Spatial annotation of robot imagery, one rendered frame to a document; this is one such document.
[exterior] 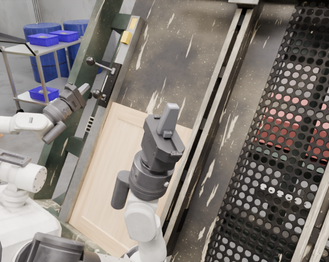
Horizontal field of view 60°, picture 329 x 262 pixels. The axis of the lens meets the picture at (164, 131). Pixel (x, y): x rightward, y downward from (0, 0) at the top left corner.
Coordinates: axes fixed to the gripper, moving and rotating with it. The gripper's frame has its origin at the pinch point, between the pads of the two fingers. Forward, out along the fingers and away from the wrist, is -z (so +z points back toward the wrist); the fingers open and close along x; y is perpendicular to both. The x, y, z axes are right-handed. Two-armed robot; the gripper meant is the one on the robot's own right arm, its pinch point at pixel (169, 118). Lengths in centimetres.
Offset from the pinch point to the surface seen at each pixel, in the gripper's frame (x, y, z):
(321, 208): -9, 48, 21
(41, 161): 69, -21, 75
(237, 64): 36, 38, 2
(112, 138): 54, 7, 48
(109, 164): 46, 5, 56
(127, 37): 78, 11, 13
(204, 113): 29.8, 28.6, 17.5
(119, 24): 100, 12, 14
